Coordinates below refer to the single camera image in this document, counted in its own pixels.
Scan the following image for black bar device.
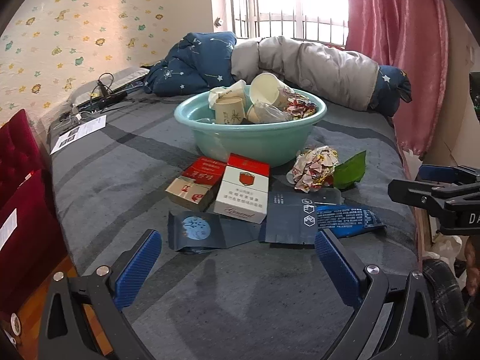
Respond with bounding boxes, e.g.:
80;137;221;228
77;92;128;111

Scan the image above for red velvet sofa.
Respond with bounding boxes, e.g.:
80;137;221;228
0;109;72;323

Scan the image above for tan paper cup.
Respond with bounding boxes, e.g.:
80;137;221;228
214;97;246;125

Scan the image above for bright blue packet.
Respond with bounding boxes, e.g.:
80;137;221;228
315;204;387;239

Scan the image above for printed foil wrapper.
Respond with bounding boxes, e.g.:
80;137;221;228
292;145;340;192
283;95;317;119

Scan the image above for metal window railing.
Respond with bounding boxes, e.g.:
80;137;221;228
217;0;349;44

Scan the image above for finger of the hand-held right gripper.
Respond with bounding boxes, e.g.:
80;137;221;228
388;178;456;211
418;164;480;189

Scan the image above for white charger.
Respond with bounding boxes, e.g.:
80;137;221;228
56;110;94;124

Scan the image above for white plastic bag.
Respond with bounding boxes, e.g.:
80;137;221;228
431;232;463;261

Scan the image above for clear plastic wrap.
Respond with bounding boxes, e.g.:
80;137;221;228
259;102;294;122

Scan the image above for pink curtain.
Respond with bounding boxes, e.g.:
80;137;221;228
345;0;451;158

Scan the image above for blue star quilt grey lining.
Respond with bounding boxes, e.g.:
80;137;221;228
144;32;413;117

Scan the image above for small paper cup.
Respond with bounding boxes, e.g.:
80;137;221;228
245;102;271;124

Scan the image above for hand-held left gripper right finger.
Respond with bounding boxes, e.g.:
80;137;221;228
314;229;439;360

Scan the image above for person's right forearm plaid sleeve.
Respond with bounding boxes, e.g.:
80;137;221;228
423;258;474;347

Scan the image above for white printed paper sheet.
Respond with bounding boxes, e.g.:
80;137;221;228
50;115;107;155

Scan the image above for black cable loop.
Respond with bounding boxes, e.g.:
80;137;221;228
90;73;115;96

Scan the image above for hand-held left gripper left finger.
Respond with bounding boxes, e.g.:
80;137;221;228
37;229;164;360

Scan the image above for teal plastic basin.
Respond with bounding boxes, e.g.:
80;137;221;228
174;89;327;169

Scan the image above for red gold cigarette box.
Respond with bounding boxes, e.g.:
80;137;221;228
165;156;229;212

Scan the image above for white paper label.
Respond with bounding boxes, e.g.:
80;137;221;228
0;208;17;246

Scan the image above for dark blue packet hexagon icons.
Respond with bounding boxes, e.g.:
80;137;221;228
258;182;344;246

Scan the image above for white paper cup green print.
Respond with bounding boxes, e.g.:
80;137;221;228
249;73;297;109

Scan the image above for crumpled white paper cup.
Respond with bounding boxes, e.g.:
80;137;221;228
208;80;250;107

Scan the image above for person's right hand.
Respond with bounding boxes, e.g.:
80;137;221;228
464;238;480;297

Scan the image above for red white cigarette box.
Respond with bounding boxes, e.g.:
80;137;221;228
214;153;271;224

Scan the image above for dark blue packet moon print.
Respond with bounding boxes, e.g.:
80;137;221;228
167;211;263;253

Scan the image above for green foil packet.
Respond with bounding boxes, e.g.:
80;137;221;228
332;151;367;190

